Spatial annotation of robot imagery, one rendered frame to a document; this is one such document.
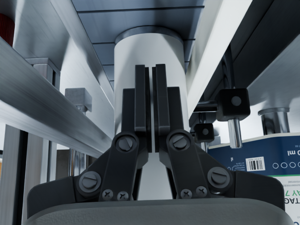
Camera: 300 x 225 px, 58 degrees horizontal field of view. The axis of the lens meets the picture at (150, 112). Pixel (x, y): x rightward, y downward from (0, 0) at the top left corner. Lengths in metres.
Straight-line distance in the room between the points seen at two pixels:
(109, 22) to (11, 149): 0.21
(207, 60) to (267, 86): 0.19
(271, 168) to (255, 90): 0.14
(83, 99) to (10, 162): 0.11
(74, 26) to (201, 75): 0.09
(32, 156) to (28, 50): 0.12
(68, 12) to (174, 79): 0.08
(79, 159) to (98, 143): 0.15
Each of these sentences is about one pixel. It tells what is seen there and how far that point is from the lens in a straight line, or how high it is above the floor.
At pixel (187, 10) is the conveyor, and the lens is 0.18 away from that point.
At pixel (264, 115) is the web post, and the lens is 0.45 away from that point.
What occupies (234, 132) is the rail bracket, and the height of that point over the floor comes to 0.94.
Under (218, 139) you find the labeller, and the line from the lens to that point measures 0.65.
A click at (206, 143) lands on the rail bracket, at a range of 0.46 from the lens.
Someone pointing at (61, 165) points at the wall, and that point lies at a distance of 4.96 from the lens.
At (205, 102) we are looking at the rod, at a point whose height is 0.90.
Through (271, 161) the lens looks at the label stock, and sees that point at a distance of 0.44.
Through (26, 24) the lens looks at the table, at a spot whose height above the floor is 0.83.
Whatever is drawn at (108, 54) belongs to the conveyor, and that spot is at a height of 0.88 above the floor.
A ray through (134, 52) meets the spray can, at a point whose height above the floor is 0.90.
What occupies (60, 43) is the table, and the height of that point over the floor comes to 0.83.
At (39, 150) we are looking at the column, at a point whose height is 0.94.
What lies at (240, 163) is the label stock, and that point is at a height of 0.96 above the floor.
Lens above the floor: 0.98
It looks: 14 degrees down
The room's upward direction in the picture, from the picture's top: 178 degrees clockwise
